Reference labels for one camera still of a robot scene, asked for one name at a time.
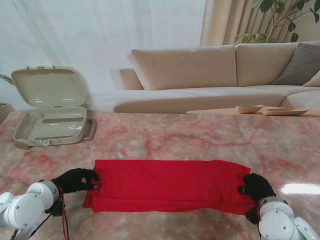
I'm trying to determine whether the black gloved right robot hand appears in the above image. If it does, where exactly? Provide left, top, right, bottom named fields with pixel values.
left=237, top=172, right=277, bottom=204

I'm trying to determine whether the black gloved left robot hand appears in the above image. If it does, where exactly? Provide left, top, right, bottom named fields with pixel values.
left=51, top=168, right=100, bottom=195

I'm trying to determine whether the red shirt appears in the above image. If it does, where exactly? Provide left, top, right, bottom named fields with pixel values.
left=83, top=159, right=256, bottom=217

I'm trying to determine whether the open beige hard-shell suitcase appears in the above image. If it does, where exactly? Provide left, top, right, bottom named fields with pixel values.
left=10, top=65, right=97, bottom=148

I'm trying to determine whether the shallow wooden dish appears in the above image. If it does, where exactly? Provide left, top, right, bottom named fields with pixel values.
left=262, top=107, right=309, bottom=116

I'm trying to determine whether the deep wooden bowl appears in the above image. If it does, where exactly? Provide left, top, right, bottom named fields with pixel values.
left=235, top=104, right=264, bottom=114

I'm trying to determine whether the beige plant pot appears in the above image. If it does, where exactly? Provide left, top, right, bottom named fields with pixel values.
left=0, top=103, right=16, bottom=125

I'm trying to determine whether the cream sofa cushion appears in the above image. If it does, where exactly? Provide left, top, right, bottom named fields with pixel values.
left=302, top=71, right=320, bottom=88

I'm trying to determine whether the brown sofa cushion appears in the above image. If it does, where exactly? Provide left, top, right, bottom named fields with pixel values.
left=271, top=42, right=320, bottom=86

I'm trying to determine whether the beige sectional sofa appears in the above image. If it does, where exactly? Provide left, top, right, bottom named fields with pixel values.
left=113, top=42, right=320, bottom=114

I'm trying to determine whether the white sheer curtain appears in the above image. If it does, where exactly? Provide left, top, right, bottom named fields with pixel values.
left=0, top=0, right=207, bottom=112

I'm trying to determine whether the beige pleated curtain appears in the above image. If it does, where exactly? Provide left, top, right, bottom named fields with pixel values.
left=199, top=0, right=320, bottom=47

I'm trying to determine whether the green leafy houseplant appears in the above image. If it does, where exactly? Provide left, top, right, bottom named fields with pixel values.
left=233, top=0, right=320, bottom=46

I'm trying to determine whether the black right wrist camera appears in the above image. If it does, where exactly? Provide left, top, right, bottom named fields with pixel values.
left=244, top=207, right=262, bottom=225

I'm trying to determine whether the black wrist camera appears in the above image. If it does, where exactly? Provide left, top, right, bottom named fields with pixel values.
left=244, top=207, right=262, bottom=225
left=51, top=199, right=66, bottom=217

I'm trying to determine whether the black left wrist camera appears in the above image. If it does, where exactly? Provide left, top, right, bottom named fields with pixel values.
left=51, top=199, right=66, bottom=217

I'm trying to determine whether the red-black left arm cable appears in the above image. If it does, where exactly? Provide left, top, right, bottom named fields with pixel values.
left=60, top=193, right=70, bottom=240

